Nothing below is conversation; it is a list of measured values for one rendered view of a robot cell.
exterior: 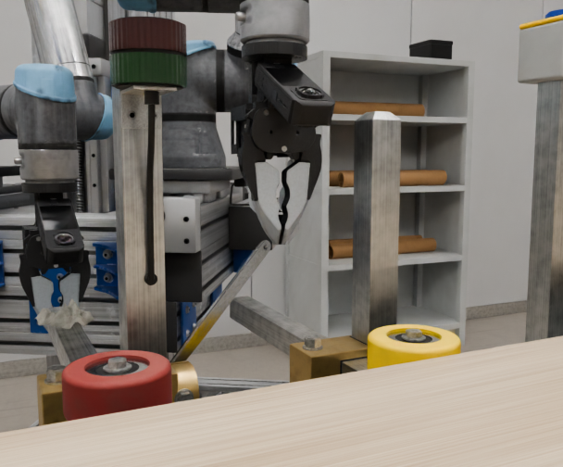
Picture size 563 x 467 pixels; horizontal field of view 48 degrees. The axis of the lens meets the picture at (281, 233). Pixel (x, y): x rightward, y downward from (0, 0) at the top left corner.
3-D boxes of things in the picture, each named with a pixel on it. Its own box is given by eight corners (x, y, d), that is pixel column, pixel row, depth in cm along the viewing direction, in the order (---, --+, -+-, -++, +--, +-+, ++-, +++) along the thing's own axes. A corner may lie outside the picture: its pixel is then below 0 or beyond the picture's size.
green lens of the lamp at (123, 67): (104, 88, 52) (103, 60, 52) (175, 91, 54) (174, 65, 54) (118, 81, 47) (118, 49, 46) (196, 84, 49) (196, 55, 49)
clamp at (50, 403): (39, 428, 57) (36, 373, 56) (184, 403, 63) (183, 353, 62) (44, 455, 52) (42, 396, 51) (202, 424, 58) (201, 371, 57)
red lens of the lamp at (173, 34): (103, 56, 52) (102, 29, 51) (174, 61, 54) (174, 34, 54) (118, 45, 46) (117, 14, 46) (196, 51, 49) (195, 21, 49)
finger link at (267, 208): (265, 240, 74) (264, 159, 73) (282, 246, 68) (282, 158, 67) (239, 241, 72) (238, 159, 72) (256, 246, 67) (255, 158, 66)
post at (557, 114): (514, 435, 83) (531, 82, 77) (541, 427, 85) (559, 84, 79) (542, 448, 79) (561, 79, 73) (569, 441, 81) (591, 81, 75)
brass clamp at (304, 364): (286, 386, 68) (286, 341, 67) (390, 369, 74) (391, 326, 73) (313, 408, 63) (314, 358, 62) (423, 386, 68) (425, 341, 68)
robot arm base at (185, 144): (160, 166, 130) (158, 117, 129) (232, 166, 128) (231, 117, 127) (134, 168, 115) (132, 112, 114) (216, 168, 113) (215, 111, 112)
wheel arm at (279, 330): (228, 323, 93) (228, 295, 93) (249, 321, 95) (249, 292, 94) (409, 446, 54) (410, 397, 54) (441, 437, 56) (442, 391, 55)
